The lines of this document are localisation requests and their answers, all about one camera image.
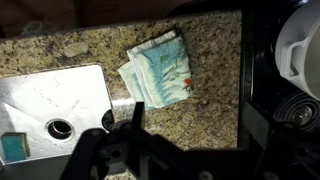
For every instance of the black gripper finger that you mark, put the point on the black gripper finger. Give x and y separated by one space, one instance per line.
138 118

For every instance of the folded blue white dish towel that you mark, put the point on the folded blue white dish towel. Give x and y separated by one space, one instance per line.
158 71

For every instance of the stainless steel sink basin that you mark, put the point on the stainless steel sink basin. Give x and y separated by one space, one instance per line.
53 108

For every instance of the blue green sponge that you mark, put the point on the blue green sponge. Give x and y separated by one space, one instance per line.
15 146

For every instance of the black stove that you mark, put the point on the black stove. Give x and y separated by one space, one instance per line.
278 123

